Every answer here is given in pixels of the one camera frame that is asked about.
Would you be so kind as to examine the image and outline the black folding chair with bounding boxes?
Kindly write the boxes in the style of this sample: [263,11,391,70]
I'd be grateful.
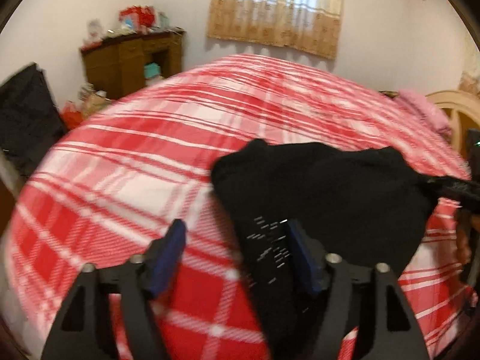
[0,63,68,180]

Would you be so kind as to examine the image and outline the teal box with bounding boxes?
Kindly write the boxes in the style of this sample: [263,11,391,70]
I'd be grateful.
[144,63,161,80]

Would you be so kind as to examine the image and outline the red plaid bed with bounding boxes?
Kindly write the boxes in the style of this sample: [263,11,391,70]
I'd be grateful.
[5,55,470,359]

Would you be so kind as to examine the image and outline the beige side curtain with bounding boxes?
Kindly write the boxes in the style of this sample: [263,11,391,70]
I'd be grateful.
[458,40,480,98]

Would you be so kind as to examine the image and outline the person right hand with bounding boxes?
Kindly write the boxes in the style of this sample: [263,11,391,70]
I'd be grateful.
[456,209,473,265]

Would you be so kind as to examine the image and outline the brown wooden desk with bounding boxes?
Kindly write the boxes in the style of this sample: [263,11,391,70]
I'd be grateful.
[80,27,185,99]

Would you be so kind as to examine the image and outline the pink folded blanket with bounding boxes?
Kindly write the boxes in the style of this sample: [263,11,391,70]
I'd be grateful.
[393,89,452,143]

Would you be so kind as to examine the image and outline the white greeting card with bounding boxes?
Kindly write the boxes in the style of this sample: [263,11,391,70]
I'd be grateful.
[87,19,103,43]

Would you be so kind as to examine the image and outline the red plastic bag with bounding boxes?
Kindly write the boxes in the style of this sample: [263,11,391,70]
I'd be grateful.
[60,101,84,130]

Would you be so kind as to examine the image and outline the red gift bag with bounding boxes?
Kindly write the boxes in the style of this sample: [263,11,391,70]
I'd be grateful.
[119,6,155,33]

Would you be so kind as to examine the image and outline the beige window curtain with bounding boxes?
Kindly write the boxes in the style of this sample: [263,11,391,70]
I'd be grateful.
[207,0,343,60]

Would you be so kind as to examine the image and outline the black pants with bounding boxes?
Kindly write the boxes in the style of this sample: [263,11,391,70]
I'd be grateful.
[211,139,439,359]

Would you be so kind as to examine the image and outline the cream wooden headboard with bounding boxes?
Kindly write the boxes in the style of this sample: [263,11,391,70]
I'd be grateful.
[426,90,480,159]

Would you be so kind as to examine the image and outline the floral shopping bag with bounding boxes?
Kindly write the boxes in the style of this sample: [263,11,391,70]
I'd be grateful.
[79,88,112,119]

